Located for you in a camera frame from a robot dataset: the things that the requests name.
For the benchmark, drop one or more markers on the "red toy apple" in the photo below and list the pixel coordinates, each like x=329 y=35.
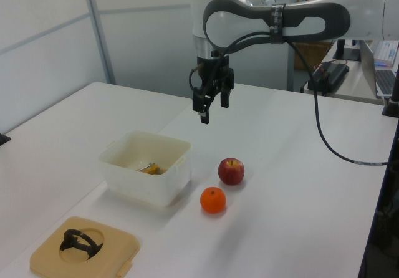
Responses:
x=231 y=172

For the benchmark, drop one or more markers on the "black monitor stand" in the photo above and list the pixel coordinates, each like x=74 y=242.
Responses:
x=343 y=52

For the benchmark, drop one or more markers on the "yellow peeler with metal blade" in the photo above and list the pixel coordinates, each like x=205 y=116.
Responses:
x=152 y=169

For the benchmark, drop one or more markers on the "white plastic container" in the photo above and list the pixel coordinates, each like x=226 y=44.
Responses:
x=140 y=186

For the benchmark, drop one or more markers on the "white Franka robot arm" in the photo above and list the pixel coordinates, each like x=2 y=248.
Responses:
x=358 y=10

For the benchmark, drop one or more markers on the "cardboard box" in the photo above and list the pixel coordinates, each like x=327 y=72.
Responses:
x=308 y=53

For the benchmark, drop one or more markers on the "grey partition post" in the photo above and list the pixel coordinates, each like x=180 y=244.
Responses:
x=99 y=31

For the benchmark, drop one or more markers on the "beige container lid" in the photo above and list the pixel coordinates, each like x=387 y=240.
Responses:
x=50 y=259

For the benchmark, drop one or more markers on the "silver laptop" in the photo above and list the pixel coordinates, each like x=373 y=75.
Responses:
x=385 y=81

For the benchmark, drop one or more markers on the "white office desk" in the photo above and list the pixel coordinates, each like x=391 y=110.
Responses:
x=352 y=84

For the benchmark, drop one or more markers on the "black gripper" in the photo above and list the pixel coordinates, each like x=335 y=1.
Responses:
x=218 y=75

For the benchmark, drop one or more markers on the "black electronics box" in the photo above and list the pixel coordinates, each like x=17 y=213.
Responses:
x=333 y=73

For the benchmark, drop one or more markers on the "orange toy mandarin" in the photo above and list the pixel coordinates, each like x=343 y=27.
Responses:
x=213 y=200

